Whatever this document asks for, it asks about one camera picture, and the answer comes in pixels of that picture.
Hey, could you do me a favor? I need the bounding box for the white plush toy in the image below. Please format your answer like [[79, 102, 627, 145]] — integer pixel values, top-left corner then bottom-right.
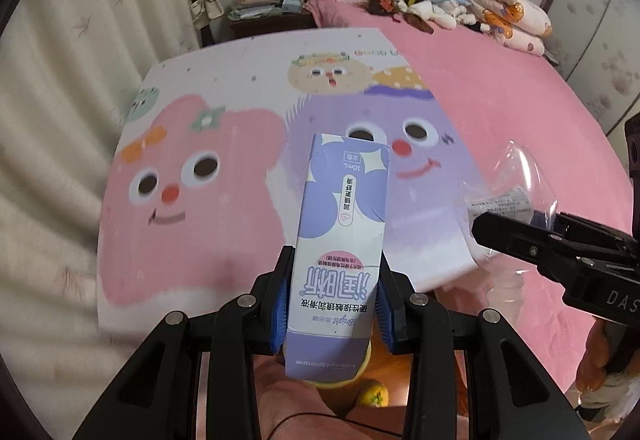
[[442, 0, 483, 24]]

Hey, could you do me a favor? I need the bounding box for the dark wooden nightstand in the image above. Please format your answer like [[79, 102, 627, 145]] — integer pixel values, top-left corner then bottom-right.
[[229, 9, 318, 40]]

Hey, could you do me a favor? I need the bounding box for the white handbag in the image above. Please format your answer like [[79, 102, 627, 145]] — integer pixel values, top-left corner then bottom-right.
[[186, 0, 224, 28]]

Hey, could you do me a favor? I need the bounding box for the person's right hand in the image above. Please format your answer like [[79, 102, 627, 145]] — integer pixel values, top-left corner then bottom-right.
[[575, 319, 624, 389]]

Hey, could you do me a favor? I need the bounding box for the clear plastic wrapper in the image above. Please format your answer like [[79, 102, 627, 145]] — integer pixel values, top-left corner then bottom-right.
[[457, 139, 560, 316]]

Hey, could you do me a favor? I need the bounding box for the pink bed sheet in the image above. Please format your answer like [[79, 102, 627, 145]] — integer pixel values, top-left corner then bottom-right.
[[305, 0, 640, 391]]

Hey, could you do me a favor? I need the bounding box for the white bee plush dog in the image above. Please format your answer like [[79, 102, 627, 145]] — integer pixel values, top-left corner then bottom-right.
[[390, 0, 458, 30]]

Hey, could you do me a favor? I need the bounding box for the person's leg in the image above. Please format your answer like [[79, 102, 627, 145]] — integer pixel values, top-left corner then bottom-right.
[[252, 360, 351, 440], [345, 407, 416, 440]]

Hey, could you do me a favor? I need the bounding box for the pile of books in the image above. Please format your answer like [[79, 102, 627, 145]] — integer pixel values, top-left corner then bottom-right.
[[230, 0, 282, 21]]

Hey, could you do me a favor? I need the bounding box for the purple and white carton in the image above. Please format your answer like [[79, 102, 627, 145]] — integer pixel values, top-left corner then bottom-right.
[[285, 133, 392, 380]]

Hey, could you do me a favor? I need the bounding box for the cream leaf printed curtain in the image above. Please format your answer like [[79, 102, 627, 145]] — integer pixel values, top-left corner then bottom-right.
[[0, 0, 206, 440]]

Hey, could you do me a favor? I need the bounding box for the person's right leg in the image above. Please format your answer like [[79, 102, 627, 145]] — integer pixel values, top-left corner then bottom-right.
[[345, 407, 416, 440]]

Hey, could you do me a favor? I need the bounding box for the person's left leg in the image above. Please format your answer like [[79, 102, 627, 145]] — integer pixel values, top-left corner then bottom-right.
[[252, 360, 351, 440]]

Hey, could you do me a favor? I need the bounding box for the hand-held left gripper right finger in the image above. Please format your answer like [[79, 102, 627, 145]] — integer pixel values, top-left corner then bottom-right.
[[377, 253, 593, 440]]

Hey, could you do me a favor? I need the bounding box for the yellow slipper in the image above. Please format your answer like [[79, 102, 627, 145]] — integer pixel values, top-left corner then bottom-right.
[[356, 379, 390, 408]]

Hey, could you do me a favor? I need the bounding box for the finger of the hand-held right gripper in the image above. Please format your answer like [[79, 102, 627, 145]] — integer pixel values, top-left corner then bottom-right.
[[471, 211, 568, 273], [530, 211, 640, 253]]

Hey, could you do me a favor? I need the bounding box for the white wardrobe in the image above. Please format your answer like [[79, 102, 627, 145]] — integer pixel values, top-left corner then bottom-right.
[[542, 0, 640, 136]]

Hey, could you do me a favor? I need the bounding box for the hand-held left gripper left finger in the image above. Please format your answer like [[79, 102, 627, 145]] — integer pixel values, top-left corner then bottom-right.
[[72, 245, 297, 440]]

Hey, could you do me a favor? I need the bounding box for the yellow rimmed blue bin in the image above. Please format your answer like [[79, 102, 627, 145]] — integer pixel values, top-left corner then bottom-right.
[[280, 337, 375, 390]]

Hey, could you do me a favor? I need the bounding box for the brown haired doll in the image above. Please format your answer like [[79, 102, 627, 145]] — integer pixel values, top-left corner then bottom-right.
[[362, 0, 436, 35]]

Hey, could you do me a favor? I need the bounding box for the folded bear printed quilt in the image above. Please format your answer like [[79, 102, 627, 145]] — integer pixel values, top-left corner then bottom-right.
[[461, 0, 554, 57]]

